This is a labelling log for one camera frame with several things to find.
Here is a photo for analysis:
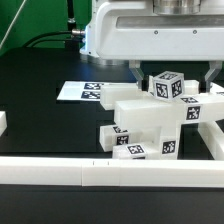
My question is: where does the white chair back frame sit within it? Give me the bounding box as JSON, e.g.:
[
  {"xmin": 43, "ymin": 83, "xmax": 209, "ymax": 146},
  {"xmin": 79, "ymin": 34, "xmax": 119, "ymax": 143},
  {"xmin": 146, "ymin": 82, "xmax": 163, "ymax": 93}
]
[{"xmin": 100, "ymin": 80, "xmax": 224, "ymax": 129}]

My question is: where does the black cable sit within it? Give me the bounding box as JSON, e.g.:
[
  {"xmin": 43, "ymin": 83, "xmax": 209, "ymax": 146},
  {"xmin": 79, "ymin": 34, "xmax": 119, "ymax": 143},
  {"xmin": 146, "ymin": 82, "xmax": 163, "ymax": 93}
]
[{"xmin": 23, "ymin": 29, "xmax": 86, "ymax": 48}]

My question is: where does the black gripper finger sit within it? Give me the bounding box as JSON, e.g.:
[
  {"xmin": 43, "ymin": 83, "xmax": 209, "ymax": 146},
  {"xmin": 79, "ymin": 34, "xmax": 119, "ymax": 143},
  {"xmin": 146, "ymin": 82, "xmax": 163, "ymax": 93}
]
[{"xmin": 199, "ymin": 61, "xmax": 223, "ymax": 93}]

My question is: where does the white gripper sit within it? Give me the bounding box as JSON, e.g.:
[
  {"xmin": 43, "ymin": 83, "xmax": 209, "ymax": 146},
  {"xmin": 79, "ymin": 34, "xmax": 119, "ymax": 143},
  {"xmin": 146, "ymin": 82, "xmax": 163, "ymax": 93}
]
[{"xmin": 94, "ymin": 0, "xmax": 224, "ymax": 91}]

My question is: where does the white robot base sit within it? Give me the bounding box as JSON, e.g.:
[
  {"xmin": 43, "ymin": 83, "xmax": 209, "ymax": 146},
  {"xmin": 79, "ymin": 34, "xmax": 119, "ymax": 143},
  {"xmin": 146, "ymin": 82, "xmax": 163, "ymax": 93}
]
[{"xmin": 80, "ymin": 0, "xmax": 125, "ymax": 66}]

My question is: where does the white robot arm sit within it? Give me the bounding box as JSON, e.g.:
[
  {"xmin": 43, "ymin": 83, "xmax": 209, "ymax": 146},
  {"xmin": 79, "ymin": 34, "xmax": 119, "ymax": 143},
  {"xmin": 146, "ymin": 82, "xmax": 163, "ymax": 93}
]
[{"xmin": 94, "ymin": 0, "xmax": 224, "ymax": 92}]

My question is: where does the white obstacle fence wall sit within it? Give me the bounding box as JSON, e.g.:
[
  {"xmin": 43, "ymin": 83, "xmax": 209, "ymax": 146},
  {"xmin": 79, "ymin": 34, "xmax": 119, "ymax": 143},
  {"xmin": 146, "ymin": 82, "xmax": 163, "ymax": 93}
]
[{"xmin": 0, "ymin": 156, "xmax": 224, "ymax": 188}]

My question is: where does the white chair seat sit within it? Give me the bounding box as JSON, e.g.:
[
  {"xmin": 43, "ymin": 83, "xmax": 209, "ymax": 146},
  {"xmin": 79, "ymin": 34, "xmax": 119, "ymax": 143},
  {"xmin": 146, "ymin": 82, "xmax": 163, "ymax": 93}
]
[{"xmin": 140, "ymin": 124, "xmax": 181, "ymax": 160}]

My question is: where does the white part at left edge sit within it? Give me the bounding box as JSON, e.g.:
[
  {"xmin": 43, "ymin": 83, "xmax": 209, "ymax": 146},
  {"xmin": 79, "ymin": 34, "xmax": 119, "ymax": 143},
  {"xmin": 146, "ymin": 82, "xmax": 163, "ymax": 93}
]
[{"xmin": 0, "ymin": 111, "xmax": 7, "ymax": 137}]

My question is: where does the white chair nut peg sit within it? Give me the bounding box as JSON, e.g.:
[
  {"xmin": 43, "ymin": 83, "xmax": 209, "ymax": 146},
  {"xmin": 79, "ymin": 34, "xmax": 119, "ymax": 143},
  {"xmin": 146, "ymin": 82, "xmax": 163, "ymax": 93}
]
[{"xmin": 99, "ymin": 125, "xmax": 131, "ymax": 152}]

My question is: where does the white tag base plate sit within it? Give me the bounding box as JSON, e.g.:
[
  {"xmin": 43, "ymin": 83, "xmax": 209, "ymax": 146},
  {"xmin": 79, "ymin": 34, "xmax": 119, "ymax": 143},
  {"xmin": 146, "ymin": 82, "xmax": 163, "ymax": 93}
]
[{"xmin": 57, "ymin": 81, "xmax": 102, "ymax": 101}]

